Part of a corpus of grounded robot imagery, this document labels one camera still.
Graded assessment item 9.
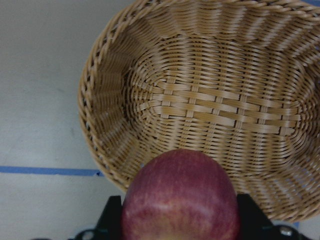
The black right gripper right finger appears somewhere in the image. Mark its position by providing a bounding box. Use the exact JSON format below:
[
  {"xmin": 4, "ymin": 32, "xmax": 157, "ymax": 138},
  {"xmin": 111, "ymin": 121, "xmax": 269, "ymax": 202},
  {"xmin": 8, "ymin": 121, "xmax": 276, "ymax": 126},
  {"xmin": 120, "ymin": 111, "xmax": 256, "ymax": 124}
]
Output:
[{"xmin": 236, "ymin": 193, "xmax": 274, "ymax": 240}]

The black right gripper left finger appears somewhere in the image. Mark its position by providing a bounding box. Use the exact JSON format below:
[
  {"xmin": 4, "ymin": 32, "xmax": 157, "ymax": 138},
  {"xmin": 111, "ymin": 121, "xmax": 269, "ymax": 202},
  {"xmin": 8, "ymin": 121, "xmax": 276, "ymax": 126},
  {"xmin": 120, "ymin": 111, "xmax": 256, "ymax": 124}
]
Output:
[{"xmin": 94, "ymin": 195, "xmax": 122, "ymax": 240}]

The red apple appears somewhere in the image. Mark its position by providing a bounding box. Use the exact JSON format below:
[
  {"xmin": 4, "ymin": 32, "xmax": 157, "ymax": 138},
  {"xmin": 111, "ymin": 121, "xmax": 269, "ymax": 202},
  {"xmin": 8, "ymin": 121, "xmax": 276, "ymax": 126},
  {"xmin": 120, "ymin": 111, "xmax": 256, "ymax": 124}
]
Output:
[{"xmin": 121, "ymin": 149, "xmax": 240, "ymax": 240}]

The woven wicker basket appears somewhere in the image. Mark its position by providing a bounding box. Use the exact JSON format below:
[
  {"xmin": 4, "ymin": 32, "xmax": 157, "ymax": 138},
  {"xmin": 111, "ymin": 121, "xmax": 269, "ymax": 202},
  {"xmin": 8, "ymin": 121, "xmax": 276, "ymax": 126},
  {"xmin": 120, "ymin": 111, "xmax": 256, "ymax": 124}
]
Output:
[{"xmin": 77, "ymin": 0, "xmax": 320, "ymax": 222}]

